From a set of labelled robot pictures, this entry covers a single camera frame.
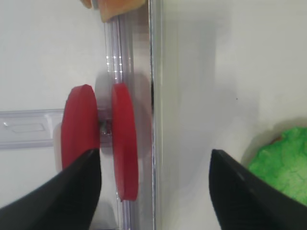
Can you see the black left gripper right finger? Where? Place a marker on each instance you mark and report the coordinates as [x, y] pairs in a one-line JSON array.
[[242, 201]]

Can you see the red tomato slice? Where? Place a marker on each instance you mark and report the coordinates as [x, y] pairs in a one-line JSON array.
[[124, 143], [80, 125]]

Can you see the orange cheese slice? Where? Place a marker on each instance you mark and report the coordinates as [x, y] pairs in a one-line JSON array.
[[111, 8]]

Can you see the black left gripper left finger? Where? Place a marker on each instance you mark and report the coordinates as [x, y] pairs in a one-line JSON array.
[[66, 202]]

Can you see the silver metal tray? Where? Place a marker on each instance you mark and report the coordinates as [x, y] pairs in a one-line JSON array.
[[203, 75]]

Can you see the clear tomato holder rail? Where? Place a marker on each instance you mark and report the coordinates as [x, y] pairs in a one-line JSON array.
[[32, 128]]

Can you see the green lettuce on tray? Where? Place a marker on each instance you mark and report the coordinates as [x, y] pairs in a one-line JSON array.
[[283, 164]]

